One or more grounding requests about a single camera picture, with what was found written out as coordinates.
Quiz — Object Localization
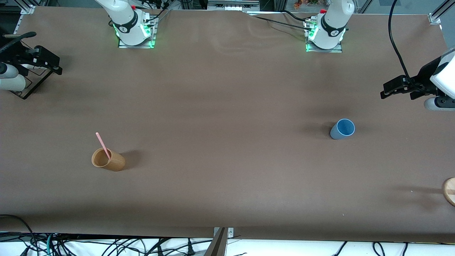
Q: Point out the blue cup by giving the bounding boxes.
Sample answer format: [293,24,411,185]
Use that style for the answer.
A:
[330,118,355,140]

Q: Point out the pink chopstick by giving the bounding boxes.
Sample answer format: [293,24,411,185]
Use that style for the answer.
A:
[95,132,111,160]

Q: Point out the bamboo cup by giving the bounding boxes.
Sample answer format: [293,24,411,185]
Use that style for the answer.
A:
[91,148,126,172]

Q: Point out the round wooden disc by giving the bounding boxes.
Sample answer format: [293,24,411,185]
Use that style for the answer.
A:
[442,177,455,207]

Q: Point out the dark metal bar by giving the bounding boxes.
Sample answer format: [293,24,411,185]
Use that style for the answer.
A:
[204,228,228,256]

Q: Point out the black hanging left arm cable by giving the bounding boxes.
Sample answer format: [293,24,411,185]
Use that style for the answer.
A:
[389,0,427,89]

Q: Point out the aluminium frame corner post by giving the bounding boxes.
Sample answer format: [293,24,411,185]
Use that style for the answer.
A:
[21,0,37,15]
[428,0,455,25]

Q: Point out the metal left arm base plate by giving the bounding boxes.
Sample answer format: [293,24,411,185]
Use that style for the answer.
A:
[305,20,343,54]

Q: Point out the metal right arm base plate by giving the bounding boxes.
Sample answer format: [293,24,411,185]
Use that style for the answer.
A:
[118,16,157,49]

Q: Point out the short black table cable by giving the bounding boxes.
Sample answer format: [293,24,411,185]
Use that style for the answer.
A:
[283,10,317,23]

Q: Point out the long black table cable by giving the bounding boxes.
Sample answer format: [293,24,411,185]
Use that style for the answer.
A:
[252,16,314,30]

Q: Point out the black looped floor cable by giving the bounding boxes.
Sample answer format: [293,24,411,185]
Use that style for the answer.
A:
[0,214,37,256]

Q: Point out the grey metal rail block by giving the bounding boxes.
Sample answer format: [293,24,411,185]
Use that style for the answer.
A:
[208,0,261,11]

